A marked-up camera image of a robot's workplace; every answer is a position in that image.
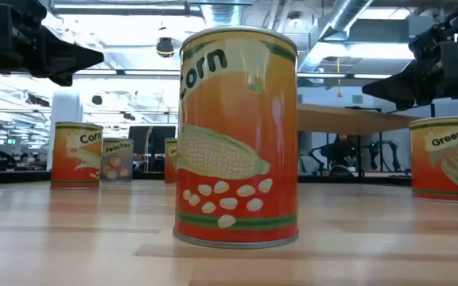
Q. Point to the silver air duct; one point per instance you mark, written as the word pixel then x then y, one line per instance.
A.
pixel 342 16
pixel 223 16

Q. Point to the yellow hanging pendant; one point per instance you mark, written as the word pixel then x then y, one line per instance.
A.
pixel 339 93

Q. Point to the green exit sign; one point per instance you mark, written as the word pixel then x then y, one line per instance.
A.
pixel 11 141

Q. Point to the green beans can orange label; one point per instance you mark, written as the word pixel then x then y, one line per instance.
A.
pixel 170 167
pixel 439 167

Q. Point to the peaches can blue label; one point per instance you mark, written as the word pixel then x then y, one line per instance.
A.
pixel 117 163

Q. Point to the corn can orange label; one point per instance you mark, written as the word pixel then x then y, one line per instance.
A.
pixel 76 167
pixel 237 139

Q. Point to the black legged robot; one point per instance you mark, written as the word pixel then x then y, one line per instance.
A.
pixel 384 153
pixel 334 155

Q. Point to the black ceiling speaker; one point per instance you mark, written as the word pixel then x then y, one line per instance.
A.
pixel 97 99

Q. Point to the black hanging ceiling lamp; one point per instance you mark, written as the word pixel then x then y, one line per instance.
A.
pixel 165 47

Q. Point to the black monitor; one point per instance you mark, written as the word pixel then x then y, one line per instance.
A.
pixel 157 139

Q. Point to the wooden shelf black frame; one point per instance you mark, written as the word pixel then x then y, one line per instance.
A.
pixel 332 119

